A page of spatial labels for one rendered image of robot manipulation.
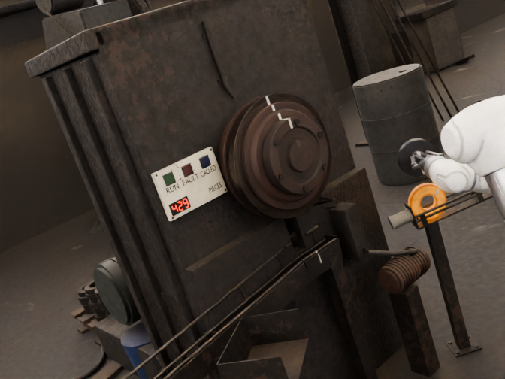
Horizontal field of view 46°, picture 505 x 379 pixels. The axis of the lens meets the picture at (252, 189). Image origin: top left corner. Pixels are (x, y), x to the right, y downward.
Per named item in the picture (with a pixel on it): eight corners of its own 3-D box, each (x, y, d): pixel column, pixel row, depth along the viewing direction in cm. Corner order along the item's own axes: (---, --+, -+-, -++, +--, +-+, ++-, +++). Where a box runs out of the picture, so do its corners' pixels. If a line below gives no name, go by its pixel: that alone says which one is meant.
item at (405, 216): (391, 227, 252) (385, 215, 250) (410, 218, 251) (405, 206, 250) (394, 231, 246) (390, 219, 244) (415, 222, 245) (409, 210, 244)
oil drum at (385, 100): (364, 186, 521) (336, 89, 499) (405, 160, 553) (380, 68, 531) (420, 187, 474) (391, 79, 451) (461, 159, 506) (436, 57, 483)
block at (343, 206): (342, 259, 255) (326, 209, 249) (354, 251, 259) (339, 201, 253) (361, 262, 246) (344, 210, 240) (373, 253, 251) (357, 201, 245)
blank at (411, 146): (391, 147, 239) (393, 150, 236) (426, 131, 238) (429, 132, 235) (404, 181, 243) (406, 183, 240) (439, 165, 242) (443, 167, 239)
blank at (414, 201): (427, 225, 251) (430, 228, 248) (400, 204, 248) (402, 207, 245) (452, 196, 248) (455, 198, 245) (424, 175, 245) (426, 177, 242)
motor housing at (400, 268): (403, 374, 259) (371, 266, 246) (433, 347, 271) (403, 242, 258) (428, 383, 249) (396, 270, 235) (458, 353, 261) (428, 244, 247)
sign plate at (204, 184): (168, 220, 211) (150, 174, 206) (225, 191, 225) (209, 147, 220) (171, 221, 209) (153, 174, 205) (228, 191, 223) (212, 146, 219)
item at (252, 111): (248, 238, 221) (206, 119, 209) (333, 187, 246) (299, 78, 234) (258, 240, 216) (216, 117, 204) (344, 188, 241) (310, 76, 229)
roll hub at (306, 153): (276, 205, 216) (252, 133, 208) (328, 175, 231) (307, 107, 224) (286, 206, 211) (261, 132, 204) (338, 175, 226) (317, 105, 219)
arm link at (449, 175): (424, 184, 214) (459, 186, 216) (440, 197, 200) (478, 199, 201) (429, 155, 211) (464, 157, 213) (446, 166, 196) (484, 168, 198)
